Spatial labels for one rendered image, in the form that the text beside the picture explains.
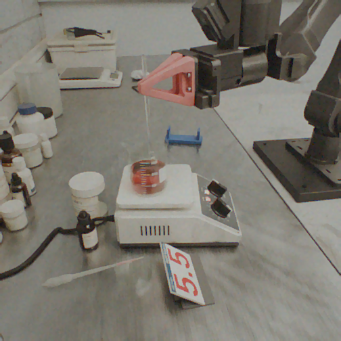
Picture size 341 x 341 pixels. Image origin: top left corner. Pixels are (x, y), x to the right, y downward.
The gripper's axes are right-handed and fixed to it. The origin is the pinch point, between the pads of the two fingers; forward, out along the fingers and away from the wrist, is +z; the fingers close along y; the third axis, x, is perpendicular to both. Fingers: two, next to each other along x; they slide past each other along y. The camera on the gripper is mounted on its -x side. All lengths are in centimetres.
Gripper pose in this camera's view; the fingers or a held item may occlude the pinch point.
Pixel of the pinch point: (144, 87)
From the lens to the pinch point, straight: 45.7
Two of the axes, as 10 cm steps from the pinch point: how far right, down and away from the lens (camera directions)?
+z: -8.9, 2.8, -3.7
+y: 4.6, 4.6, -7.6
